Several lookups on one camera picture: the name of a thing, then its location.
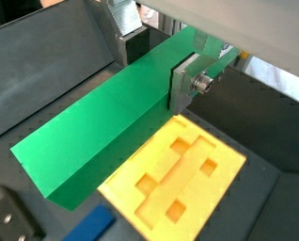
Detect yellow slotted board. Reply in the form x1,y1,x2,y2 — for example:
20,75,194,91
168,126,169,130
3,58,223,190
97,115,246,241

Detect green rectangular block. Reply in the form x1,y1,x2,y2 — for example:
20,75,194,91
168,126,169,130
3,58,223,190
11,27,239,210

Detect black angle bracket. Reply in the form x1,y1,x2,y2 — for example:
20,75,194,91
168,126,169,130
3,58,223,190
0,185,45,241

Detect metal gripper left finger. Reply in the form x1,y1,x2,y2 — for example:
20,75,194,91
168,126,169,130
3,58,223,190
100,0,149,66

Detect blue rectangular block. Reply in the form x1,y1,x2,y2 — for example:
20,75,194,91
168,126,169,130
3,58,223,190
61,204,115,241

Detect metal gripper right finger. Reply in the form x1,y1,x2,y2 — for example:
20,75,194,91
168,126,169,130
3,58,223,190
168,31,223,115

